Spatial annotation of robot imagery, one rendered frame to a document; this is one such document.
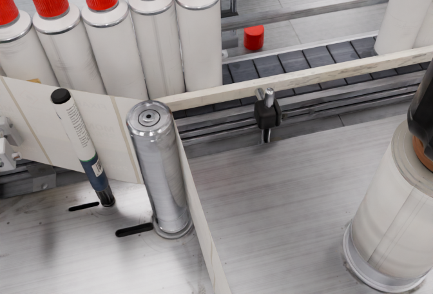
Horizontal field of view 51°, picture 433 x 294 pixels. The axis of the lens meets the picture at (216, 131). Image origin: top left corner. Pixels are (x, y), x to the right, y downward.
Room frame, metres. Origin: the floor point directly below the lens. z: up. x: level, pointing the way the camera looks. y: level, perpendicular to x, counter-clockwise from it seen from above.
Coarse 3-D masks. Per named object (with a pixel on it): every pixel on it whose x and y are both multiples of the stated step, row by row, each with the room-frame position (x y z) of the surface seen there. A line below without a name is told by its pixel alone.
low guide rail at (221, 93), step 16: (416, 48) 0.46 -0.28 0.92; (432, 48) 0.46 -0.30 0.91; (336, 64) 0.43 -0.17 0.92; (352, 64) 0.43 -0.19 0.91; (368, 64) 0.43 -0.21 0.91; (384, 64) 0.44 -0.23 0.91; (400, 64) 0.44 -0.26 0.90; (256, 80) 0.41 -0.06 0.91; (272, 80) 0.41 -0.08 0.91; (288, 80) 0.41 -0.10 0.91; (304, 80) 0.42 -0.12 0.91; (320, 80) 0.42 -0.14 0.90; (176, 96) 0.39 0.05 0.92; (192, 96) 0.39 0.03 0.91; (208, 96) 0.39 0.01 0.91; (224, 96) 0.40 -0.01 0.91; (240, 96) 0.40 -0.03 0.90
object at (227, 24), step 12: (336, 0) 0.51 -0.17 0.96; (348, 0) 0.51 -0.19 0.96; (360, 0) 0.51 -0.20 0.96; (372, 0) 0.51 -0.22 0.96; (384, 0) 0.52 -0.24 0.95; (264, 12) 0.49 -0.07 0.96; (276, 12) 0.49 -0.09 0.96; (288, 12) 0.49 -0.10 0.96; (300, 12) 0.49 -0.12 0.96; (312, 12) 0.50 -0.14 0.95; (324, 12) 0.50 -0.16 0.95; (228, 24) 0.47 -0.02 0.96; (240, 24) 0.48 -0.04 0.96; (252, 24) 0.48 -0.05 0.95
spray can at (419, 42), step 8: (432, 0) 0.49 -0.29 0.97; (432, 8) 0.49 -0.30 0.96; (432, 16) 0.48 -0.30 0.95; (424, 24) 0.49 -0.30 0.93; (432, 24) 0.48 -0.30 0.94; (424, 32) 0.48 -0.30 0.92; (432, 32) 0.48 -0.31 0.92; (416, 40) 0.49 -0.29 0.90; (424, 40) 0.48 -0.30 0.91; (432, 40) 0.48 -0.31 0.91
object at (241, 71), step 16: (320, 48) 0.50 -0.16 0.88; (336, 48) 0.50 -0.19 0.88; (352, 48) 0.50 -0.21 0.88; (368, 48) 0.50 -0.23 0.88; (224, 64) 0.48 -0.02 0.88; (240, 64) 0.48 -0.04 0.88; (256, 64) 0.48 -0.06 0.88; (272, 64) 0.48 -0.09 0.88; (288, 64) 0.47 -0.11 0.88; (304, 64) 0.47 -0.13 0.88; (320, 64) 0.47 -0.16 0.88; (416, 64) 0.46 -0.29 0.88; (224, 80) 0.45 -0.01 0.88; (240, 80) 0.45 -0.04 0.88; (336, 80) 0.44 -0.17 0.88; (352, 80) 0.44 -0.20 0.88; (368, 80) 0.44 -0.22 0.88; (288, 96) 0.41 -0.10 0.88; (176, 112) 0.39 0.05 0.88; (192, 112) 0.39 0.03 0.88; (208, 112) 0.39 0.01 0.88
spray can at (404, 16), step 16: (400, 0) 0.48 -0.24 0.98; (416, 0) 0.47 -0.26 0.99; (384, 16) 0.50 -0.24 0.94; (400, 16) 0.47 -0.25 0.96; (416, 16) 0.47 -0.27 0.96; (384, 32) 0.48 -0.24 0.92; (400, 32) 0.47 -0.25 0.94; (416, 32) 0.47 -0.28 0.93; (384, 48) 0.48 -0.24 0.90; (400, 48) 0.47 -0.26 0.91
